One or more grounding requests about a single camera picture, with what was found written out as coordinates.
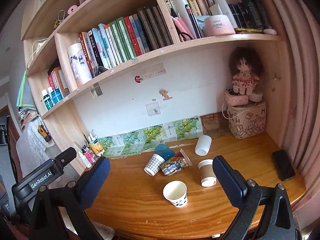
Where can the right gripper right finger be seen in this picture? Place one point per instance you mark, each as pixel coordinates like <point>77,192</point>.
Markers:
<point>276,222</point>

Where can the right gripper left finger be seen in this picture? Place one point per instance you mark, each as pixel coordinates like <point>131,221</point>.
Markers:
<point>60,213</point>

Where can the white panda paper cup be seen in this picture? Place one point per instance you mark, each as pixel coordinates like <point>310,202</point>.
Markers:
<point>176,193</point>

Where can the brown sleeve paper cup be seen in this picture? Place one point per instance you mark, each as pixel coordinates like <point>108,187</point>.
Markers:
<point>208,178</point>

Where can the white plastic cup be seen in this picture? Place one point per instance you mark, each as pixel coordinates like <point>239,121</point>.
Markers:
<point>203,145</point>

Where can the robot print paper cup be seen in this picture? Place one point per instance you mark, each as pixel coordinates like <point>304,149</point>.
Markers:
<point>176,164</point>

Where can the grey checkered paper cup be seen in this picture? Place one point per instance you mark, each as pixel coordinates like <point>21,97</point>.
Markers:
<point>154,165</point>

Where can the blue plastic cup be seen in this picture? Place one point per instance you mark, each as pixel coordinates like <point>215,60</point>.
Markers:
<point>164,151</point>

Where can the black phone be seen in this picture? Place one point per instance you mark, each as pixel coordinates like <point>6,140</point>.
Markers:
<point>283,165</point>

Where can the white plastic bottle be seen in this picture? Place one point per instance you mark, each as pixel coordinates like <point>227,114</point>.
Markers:
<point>84,160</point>

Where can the pink patterned box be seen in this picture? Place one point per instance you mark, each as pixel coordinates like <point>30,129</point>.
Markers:
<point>90,156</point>

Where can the orange juice carton pen holder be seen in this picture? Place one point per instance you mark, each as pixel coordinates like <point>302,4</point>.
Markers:
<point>95,145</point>

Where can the letter print storage box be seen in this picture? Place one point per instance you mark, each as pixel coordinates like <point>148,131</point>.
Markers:
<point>247,120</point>

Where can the green grape paper sheet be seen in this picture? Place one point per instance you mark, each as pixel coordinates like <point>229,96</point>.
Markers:
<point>146,139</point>

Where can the pink round case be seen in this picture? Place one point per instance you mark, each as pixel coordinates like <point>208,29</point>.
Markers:
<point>234,99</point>

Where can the white floral cylinder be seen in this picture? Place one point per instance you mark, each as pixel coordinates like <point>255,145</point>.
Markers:
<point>79,64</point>

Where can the brown haired rag doll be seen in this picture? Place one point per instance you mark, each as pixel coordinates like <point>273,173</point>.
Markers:
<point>246,68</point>

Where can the wooden bookshelf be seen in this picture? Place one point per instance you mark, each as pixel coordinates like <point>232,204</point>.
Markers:
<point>134,49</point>

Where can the pink cream jar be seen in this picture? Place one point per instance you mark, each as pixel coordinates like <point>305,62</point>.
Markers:
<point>218,25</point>

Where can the pink framed wall sticker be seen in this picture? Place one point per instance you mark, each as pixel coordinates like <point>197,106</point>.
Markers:
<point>153,109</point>

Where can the pony wall sticker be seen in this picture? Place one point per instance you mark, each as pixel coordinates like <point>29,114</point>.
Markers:
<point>165,95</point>

